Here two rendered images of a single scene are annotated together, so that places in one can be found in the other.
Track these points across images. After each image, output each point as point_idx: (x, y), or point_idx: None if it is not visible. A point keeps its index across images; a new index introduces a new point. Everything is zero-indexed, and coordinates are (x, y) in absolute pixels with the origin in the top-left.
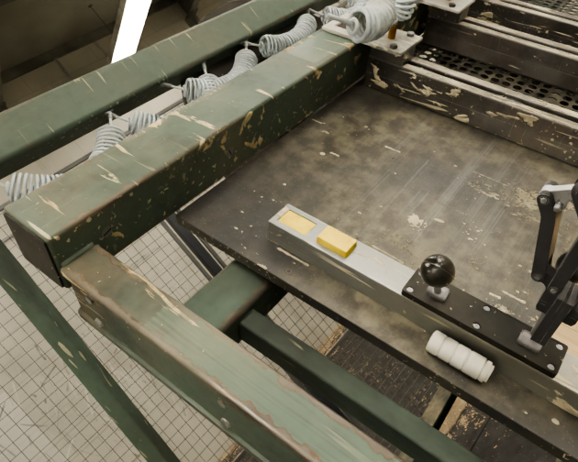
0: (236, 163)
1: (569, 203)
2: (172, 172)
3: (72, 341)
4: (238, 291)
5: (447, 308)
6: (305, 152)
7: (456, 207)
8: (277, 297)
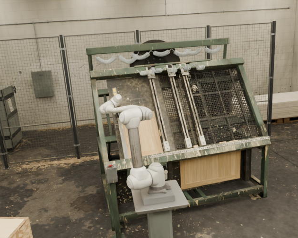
0: (117, 78)
1: None
2: (107, 76)
3: None
4: (105, 92)
5: None
6: (127, 81)
7: (134, 100)
8: None
